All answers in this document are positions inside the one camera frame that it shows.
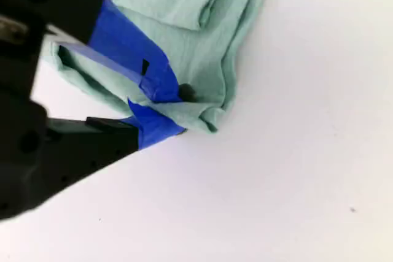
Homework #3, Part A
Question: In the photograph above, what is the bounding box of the mint green t-shirt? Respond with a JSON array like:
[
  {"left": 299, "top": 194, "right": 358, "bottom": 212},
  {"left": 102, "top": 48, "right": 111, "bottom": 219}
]
[{"left": 41, "top": 0, "right": 277, "bottom": 136}]

